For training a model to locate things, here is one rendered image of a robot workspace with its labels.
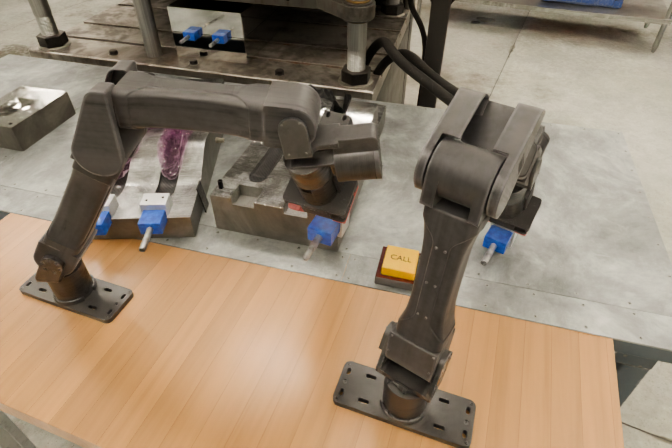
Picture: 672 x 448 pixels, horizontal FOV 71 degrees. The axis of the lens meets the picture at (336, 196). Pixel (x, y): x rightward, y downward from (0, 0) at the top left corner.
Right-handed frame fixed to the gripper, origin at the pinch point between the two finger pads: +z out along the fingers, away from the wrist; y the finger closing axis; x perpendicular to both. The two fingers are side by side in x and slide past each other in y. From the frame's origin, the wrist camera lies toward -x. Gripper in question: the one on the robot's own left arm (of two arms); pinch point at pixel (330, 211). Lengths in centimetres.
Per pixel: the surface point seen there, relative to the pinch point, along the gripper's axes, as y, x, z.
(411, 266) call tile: -14.5, 2.3, 11.3
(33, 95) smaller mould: 98, -16, 19
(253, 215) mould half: 17.5, 1.9, 9.8
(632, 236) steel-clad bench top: -54, -21, 27
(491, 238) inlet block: -26.8, -8.8, 16.6
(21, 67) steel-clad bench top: 131, -32, 36
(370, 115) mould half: 4.9, -30.8, 18.5
